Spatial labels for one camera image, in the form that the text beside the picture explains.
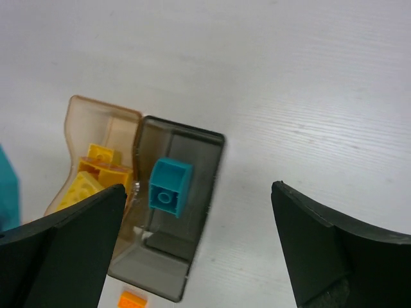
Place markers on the amber transparent container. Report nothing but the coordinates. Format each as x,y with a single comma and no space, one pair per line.
99,137

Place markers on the grey transparent container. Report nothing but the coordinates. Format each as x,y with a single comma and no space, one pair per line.
155,250

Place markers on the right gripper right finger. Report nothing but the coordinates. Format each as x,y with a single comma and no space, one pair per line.
334,260

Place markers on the orange rectangular lego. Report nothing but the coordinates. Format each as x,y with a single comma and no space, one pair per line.
132,299

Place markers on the yellow lego brick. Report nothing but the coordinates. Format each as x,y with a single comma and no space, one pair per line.
99,169

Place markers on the teal lego brick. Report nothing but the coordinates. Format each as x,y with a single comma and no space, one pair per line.
169,185

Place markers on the teal lego creature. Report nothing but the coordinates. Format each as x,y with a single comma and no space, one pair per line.
10,195

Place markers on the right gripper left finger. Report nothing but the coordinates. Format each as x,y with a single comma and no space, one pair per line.
62,259

